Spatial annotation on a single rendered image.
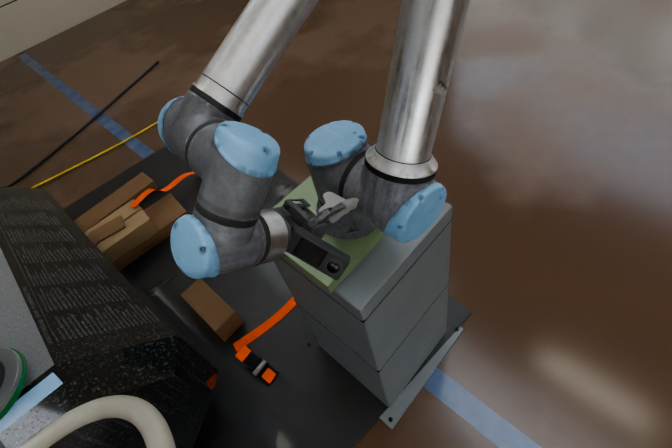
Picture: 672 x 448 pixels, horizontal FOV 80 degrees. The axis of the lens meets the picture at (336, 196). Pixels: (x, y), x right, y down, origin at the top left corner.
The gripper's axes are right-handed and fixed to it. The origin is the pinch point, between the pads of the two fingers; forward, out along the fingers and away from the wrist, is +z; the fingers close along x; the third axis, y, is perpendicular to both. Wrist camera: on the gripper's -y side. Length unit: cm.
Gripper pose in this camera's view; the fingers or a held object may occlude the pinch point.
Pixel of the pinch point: (343, 230)
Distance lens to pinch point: 84.4
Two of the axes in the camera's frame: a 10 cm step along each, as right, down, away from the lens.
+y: -6.8, -5.9, 4.4
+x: -4.7, 8.1, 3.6
